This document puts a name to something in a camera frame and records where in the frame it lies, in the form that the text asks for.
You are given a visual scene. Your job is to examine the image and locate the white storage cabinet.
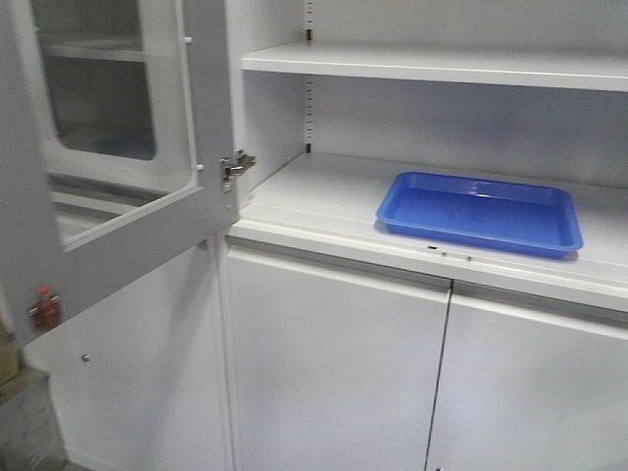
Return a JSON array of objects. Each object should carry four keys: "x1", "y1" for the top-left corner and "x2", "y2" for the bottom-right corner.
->
[{"x1": 26, "y1": 1, "x2": 627, "y2": 470}]

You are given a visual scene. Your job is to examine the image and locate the white cabinet glass door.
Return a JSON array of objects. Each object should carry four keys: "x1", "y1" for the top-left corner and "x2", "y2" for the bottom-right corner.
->
[{"x1": 1, "y1": 1, "x2": 237, "y2": 346}]

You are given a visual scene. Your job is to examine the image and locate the white cabinet shelf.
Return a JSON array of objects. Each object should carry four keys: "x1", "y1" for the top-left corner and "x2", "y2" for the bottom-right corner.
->
[{"x1": 240, "y1": 41, "x2": 627, "y2": 92}]

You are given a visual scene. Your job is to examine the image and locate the metal door hinge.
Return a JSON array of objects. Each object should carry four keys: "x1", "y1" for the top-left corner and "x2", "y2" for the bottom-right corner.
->
[{"x1": 220, "y1": 149, "x2": 256, "y2": 192}]

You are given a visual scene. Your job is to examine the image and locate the blue plastic tray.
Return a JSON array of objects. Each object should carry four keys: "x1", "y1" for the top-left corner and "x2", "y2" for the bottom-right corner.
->
[{"x1": 377, "y1": 172, "x2": 584, "y2": 259}]

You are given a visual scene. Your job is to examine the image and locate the red door latch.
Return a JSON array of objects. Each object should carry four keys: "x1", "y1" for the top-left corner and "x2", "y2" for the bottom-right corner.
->
[{"x1": 28, "y1": 286, "x2": 62, "y2": 332}]

